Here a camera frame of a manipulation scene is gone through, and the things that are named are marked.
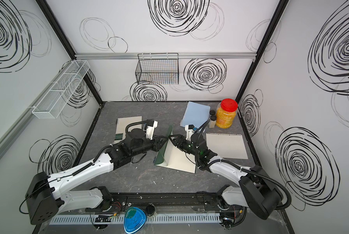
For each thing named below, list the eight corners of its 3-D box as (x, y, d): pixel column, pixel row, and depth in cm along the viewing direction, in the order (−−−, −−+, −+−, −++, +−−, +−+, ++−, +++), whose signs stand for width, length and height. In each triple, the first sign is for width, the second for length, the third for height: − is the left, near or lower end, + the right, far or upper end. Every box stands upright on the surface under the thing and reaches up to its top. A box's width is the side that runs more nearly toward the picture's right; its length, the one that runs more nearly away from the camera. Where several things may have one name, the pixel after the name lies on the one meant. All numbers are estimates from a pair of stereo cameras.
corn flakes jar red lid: (215, 128, 104) (220, 114, 91) (212, 111, 114) (216, 96, 102) (233, 128, 104) (241, 114, 92) (228, 111, 114) (235, 97, 102)
